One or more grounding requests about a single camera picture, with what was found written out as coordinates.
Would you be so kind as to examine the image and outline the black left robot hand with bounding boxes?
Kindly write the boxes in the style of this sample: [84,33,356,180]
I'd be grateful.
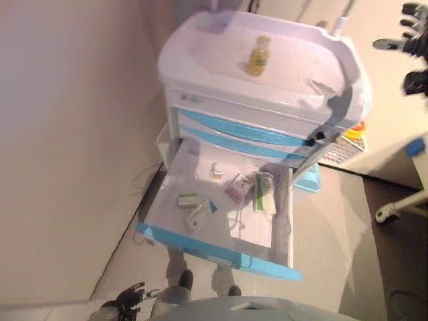
[115,282,161,314]

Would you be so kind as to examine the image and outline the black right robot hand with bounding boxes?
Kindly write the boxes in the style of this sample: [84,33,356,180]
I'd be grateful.
[373,2,428,61]

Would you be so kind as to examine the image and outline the blue fronted cart drawer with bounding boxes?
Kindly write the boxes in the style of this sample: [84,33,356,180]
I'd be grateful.
[179,125,304,160]
[175,108,310,140]
[135,138,304,282]

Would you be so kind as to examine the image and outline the yellow medicine bottle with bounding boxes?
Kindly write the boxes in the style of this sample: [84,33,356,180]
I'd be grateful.
[245,35,272,76]

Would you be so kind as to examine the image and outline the blue white medicine box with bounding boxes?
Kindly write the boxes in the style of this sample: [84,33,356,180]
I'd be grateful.
[185,197,218,231]

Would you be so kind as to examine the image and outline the pink white medicine box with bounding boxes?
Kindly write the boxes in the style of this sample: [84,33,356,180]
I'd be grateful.
[223,173,253,204]

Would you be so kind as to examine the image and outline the robot left leg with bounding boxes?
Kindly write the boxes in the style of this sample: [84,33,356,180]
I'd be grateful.
[152,270,195,302]

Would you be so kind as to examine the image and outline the metal IV pole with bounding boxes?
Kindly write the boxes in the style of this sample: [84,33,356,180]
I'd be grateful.
[334,0,357,34]

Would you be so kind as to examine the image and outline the blue bed corner bumper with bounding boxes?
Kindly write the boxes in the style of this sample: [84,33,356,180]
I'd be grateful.
[404,138,427,158]

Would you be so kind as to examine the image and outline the yellow sharps container red lid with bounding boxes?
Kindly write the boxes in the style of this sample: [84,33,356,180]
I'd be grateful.
[344,122,367,140]

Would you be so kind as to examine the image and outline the grey robot torso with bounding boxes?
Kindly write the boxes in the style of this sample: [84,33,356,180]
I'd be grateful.
[152,294,338,321]

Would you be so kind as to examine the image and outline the small green white box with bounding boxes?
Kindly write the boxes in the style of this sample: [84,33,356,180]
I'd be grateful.
[177,193,198,209]

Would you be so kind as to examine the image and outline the black cart keys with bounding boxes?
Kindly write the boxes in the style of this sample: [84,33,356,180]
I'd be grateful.
[306,130,327,146]

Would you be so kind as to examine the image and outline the white pill bottle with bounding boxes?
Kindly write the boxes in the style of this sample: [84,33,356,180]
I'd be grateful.
[210,161,225,181]

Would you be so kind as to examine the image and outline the white side bin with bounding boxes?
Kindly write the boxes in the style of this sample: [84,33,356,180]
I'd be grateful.
[155,125,173,165]

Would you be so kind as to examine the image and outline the green striped white box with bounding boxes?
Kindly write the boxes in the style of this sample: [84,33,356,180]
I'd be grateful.
[252,171,277,215]

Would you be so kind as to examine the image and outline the bed caster wheel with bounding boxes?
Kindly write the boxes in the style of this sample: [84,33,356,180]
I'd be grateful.
[374,203,401,224]

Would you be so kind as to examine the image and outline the white bin with blue lid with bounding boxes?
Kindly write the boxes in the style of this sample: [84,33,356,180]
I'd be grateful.
[294,163,322,194]

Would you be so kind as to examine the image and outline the white medical cart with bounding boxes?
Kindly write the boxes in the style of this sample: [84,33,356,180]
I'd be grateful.
[156,9,374,235]

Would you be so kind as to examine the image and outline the white wire basket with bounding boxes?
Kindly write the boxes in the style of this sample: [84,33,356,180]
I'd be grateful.
[322,133,368,165]

